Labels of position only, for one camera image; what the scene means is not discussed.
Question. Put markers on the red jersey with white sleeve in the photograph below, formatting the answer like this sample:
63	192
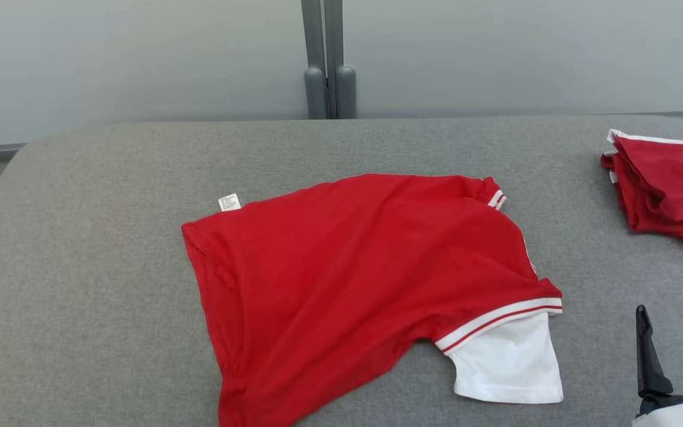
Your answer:
347	267

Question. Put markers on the white partition panel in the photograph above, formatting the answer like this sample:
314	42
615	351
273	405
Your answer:
128	59
525	53

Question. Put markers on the grey partition post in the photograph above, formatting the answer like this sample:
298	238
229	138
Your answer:
334	35
310	35

